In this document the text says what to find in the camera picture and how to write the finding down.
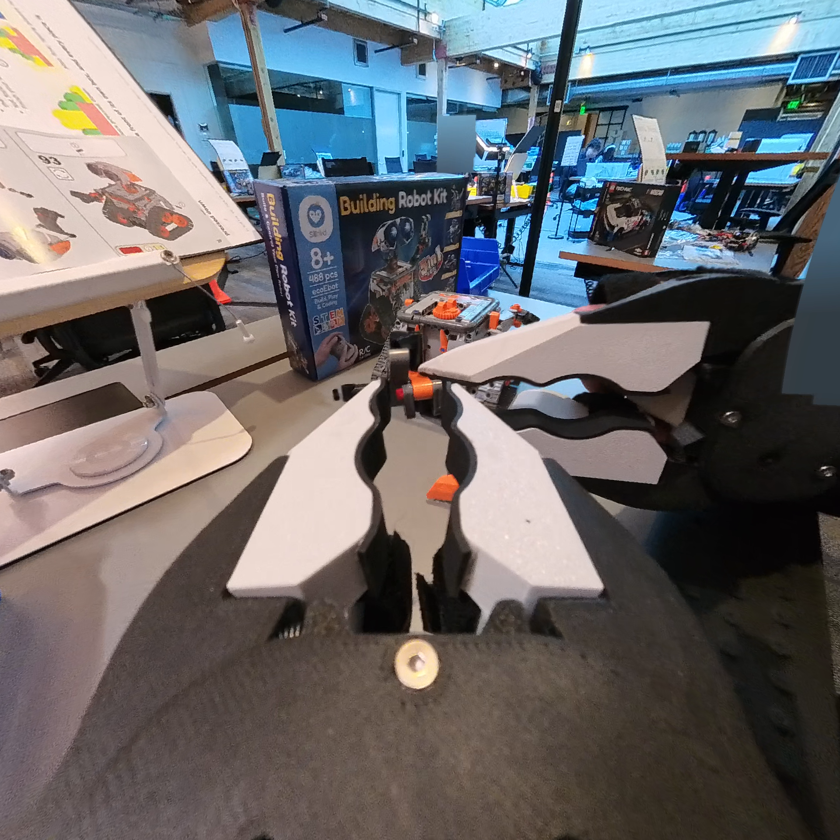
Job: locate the white book stand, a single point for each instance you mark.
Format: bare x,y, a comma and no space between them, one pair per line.
164,433

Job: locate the small blue bin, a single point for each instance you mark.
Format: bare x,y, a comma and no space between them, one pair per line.
478,266

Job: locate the black toy car box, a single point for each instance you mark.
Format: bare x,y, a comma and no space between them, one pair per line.
633,216

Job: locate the blue robot kit box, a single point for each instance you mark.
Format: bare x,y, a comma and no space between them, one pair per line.
354,262

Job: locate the black pole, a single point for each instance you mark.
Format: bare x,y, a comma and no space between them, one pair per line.
548,131

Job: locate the dark desk mat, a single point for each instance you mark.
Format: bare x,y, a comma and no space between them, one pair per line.
59,413

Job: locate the wooden workbench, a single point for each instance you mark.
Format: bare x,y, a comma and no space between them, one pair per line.
623,259

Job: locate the grey orange toy arm assembly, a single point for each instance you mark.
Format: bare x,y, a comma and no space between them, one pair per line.
410,387

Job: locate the instruction booklet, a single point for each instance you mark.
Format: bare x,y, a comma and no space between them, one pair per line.
98,164

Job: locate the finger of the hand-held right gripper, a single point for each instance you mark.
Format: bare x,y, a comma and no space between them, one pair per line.
604,456
590,348

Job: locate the tracked toy robot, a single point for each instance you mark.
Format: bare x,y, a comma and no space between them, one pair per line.
453,315

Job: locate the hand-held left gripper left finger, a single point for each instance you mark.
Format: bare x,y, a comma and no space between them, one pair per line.
302,525

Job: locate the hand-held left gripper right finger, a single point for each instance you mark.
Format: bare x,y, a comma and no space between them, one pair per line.
531,525

